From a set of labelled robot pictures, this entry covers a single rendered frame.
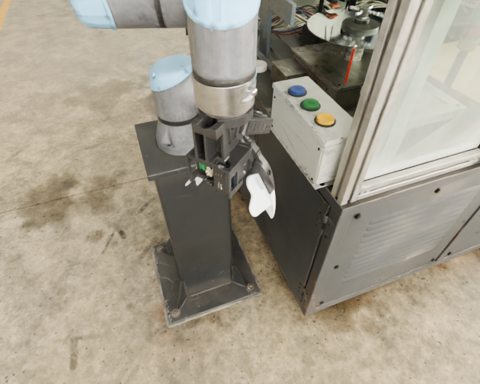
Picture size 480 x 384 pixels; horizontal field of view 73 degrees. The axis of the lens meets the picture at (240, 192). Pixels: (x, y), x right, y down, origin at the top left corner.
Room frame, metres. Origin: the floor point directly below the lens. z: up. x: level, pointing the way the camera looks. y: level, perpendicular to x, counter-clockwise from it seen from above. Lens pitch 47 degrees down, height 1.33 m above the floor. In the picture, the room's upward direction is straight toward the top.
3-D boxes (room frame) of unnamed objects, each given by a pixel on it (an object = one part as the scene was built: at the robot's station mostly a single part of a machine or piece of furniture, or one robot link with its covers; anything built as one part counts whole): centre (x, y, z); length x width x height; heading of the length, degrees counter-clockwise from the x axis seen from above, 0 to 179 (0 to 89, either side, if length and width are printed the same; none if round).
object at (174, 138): (0.77, 0.17, 0.80); 0.15 x 0.15 x 0.10
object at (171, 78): (0.77, 0.16, 0.91); 0.13 x 0.12 x 0.14; 92
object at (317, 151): (0.71, -0.19, 0.82); 0.28 x 0.11 x 0.15; 20
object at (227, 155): (0.36, 0.02, 1.05); 0.09 x 0.08 x 0.12; 150
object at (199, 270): (0.77, 0.17, 0.37); 0.40 x 0.40 x 0.75; 20
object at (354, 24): (1.08, -0.38, 0.96); 0.11 x 0.11 x 0.03
